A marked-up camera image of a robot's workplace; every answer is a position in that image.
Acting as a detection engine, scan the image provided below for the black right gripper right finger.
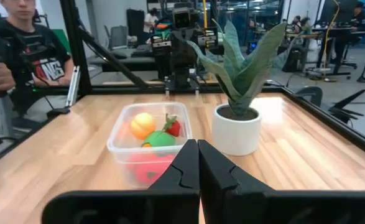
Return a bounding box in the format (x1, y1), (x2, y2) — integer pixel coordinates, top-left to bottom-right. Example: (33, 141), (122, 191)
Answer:
(198, 139), (365, 224)

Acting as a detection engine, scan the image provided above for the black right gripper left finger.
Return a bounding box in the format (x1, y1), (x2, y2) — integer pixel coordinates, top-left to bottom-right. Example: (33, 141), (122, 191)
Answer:
(42, 139), (201, 224)

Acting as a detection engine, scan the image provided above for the green toy fruit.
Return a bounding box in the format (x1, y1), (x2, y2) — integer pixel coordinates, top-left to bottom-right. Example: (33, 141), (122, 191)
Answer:
(141, 130), (176, 149)

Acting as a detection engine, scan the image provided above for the red toy strawberry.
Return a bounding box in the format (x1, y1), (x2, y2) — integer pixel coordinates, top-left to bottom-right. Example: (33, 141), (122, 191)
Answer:
(162, 113), (182, 138)

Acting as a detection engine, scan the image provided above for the pink orange toy peach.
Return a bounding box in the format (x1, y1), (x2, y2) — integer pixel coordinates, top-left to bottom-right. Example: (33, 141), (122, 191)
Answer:
(130, 112), (157, 141)

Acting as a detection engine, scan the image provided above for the clear plastic tupperware container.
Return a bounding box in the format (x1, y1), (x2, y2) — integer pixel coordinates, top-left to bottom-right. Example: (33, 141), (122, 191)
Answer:
(106, 101), (193, 189)

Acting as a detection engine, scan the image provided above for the pink red toy fruit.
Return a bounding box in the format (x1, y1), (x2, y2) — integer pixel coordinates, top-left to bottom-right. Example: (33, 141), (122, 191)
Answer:
(126, 152), (176, 187)

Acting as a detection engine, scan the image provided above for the person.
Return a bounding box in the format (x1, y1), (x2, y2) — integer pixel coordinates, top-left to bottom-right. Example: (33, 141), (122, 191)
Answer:
(290, 15), (304, 34)
(345, 1), (365, 34)
(143, 7), (160, 43)
(0, 0), (76, 124)

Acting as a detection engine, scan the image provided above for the black cabinet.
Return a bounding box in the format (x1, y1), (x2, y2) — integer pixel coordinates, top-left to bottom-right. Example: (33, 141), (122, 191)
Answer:
(126, 8), (146, 44)

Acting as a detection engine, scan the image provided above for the white round plant pot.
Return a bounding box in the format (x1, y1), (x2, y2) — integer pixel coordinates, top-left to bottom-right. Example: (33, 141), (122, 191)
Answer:
(211, 103), (263, 157)

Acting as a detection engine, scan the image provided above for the gray office chair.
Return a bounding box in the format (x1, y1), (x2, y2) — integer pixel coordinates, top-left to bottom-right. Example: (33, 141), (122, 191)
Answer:
(103, 25), (129, 51)

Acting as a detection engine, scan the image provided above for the green snake plant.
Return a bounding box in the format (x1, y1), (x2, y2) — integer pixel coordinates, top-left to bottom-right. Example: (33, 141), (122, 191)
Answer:
(187, 19), (290, 116)

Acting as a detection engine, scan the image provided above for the silver aluminium bar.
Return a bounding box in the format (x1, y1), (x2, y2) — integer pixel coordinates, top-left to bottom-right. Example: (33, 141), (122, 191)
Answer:
(65, 65), (81, 108)

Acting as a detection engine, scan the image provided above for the black curved chair part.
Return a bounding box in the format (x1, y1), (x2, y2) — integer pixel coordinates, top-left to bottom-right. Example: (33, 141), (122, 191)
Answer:
(293, 86), (323, 108)

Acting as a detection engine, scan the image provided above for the black chair base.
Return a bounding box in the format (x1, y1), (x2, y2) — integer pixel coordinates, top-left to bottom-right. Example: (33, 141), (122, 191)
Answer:
(328, 89), (365, 125)

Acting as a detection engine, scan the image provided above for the black office desk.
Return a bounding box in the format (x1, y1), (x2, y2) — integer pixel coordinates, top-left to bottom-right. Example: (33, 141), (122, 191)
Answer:
(312, 26), (365, 77)

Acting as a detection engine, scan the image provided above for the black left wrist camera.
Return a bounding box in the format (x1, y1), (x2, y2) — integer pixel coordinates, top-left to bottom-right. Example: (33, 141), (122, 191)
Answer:
(172, 6), (192, 30)

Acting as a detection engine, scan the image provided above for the yellow vertical post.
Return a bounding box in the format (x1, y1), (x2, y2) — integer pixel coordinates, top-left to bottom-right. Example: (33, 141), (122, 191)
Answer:
(201, 0), (209, 29)

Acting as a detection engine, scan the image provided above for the black diagonal frame brace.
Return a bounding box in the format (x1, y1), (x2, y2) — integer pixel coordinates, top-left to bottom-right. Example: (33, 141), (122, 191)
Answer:
(78, 26), (150, 91)

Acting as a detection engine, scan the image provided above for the black frame post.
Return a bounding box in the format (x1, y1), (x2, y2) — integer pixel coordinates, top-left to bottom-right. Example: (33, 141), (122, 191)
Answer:
(59, 0), (93, 96)

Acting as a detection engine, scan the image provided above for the black bracket foot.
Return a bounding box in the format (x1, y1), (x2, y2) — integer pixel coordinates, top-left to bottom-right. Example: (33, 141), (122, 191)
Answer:
(47, 106), (72, 119)

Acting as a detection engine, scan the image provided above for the yellow curved cable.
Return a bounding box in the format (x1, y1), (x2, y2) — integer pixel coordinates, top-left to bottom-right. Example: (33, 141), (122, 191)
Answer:
(321, 0), (341, 68)

